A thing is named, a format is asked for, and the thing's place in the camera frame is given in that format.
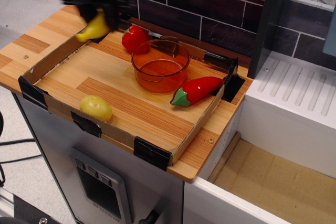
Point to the dark grey vertical post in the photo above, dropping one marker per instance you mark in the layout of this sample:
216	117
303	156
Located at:
266	34

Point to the white toy sink unit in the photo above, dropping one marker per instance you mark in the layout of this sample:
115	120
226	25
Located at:
276	161

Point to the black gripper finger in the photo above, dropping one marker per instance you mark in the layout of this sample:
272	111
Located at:
88	12
112	15

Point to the yellow toy potato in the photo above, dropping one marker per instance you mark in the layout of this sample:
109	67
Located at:
97	107

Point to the yellow plastic banana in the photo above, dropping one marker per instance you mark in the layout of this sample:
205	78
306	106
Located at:
95	29

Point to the red toy chili pepper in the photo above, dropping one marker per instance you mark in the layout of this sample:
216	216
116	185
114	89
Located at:
194	90

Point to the grey toy dishwasher panel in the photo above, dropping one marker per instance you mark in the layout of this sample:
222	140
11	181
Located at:
104	189

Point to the transparent orange plastic pot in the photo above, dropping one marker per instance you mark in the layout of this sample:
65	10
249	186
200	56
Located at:
161	65

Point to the cardboard fence with black tape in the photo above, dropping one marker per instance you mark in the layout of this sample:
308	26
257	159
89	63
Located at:
142	122

